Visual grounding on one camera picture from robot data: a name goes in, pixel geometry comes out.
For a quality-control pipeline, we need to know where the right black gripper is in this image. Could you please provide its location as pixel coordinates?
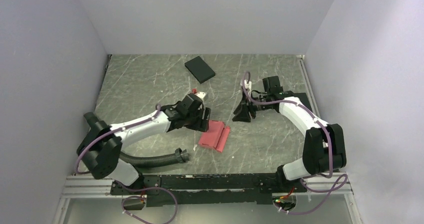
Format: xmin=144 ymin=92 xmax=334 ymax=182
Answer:
xmin=232 ymin=92 xmax=273 ymax=123

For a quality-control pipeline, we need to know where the red paper box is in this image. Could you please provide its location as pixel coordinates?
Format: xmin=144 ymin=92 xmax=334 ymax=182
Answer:
xmin=198 ymin=120 xmax=231 ymax=153

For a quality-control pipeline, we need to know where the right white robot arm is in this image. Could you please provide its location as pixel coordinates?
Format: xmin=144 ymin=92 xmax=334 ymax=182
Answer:
xmin=232 ymin=71 xmax=347 ymax=192

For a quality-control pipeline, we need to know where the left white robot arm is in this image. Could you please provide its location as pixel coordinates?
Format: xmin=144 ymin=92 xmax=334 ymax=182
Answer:
xmin=74 ymin=91 xmax=211 ymax=194

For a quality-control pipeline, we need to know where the black flat box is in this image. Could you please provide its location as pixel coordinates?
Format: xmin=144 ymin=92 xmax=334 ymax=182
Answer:
xmin=184 ymin=56 xmax=216 ymax=84

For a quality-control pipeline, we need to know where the black ridged tray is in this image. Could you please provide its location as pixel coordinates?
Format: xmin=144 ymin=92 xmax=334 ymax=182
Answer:
xmin=293 ymin=92 xmax=313 ymax=112

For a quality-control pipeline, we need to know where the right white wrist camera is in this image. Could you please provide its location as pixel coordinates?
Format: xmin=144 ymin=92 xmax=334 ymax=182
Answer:
xmin=242 ymin=80 xmax=252 ymax=95

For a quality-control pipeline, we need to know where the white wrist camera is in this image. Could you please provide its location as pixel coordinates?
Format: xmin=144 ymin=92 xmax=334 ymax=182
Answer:
xmin=191 ymin=88 xmax=208 ymax=102
xmin=242 ymin=80 xmax=252 ymax=95

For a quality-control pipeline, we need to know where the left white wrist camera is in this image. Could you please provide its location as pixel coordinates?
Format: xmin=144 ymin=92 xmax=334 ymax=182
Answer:
xmin=191 ymin=88 xmax=208 ymax=102

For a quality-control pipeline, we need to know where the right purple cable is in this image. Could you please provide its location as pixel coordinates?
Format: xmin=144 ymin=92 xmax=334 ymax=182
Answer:
xmin=241 ymin=71 xmax=349 ymax=216

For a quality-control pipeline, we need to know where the purple cable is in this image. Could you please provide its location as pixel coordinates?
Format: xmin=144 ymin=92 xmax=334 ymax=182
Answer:
xmin=241 ymin=71 xmax=349 ymax=216
xmin=74 ymin=103 xmax=178 ymax=224

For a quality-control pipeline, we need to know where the black corrugated hose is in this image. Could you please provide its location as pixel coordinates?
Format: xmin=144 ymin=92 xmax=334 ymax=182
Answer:
xmin=83 ymin=111 xmax=190 ymax=169

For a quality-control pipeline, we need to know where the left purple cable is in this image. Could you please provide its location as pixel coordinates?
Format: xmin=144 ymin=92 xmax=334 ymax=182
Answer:
xmin=74 ymin=103 xmax=178 ymax=224

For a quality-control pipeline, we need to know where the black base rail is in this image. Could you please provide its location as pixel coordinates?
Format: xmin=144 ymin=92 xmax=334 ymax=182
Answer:
xmin=110 ymin=173 xmax=306 ymax=207

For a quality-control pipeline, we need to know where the aluminium frame rail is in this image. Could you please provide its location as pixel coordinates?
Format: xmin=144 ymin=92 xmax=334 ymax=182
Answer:
xmin=53 ymin=173 xmax=363 ymax=224

